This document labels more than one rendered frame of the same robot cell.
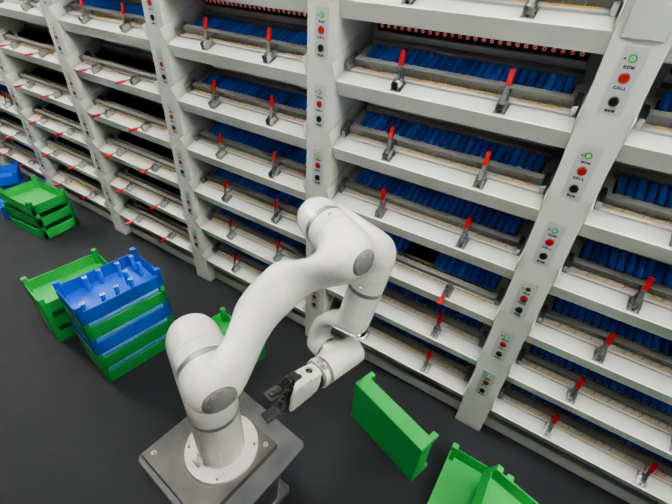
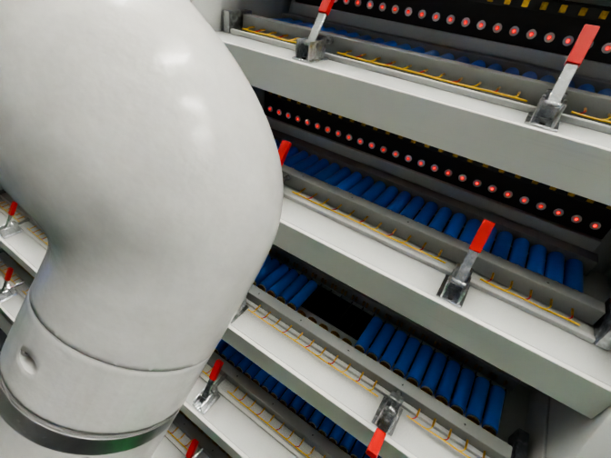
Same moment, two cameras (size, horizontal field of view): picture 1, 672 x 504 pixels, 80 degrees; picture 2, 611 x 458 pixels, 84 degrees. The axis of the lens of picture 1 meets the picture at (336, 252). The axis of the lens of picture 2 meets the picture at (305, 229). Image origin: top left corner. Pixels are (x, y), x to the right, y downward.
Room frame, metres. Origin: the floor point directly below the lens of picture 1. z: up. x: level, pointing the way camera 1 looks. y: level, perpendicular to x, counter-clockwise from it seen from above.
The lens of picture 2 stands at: (0.62, -0.14, 0.85)
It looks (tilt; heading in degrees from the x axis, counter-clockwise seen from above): 18 degrees down; 353
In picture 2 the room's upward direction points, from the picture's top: 19 degrees clockwise
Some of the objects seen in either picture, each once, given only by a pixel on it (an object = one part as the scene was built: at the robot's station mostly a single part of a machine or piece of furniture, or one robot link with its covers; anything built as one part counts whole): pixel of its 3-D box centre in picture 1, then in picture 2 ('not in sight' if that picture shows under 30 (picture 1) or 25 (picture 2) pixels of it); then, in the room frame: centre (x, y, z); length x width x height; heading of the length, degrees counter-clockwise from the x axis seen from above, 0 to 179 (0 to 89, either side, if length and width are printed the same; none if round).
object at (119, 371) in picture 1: (132, 341); not in sight; (1.08, 0.83, 0.04); 0.30 x 0.20 x 0.08; 141
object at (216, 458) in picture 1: (218, 429); not in sight; (0.53, 0.27, 0.39); 0.19 x 0.19 x 0.18
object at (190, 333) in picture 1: (202, 368); not in sight; (0.56, 0.29, 0.61); 0.19 x 0.12 x 0.24; 34
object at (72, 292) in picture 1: (110, 283); not in sight; (1.08, 0.83, 0.36); 0.30 x 0.20 x 0.08; 141
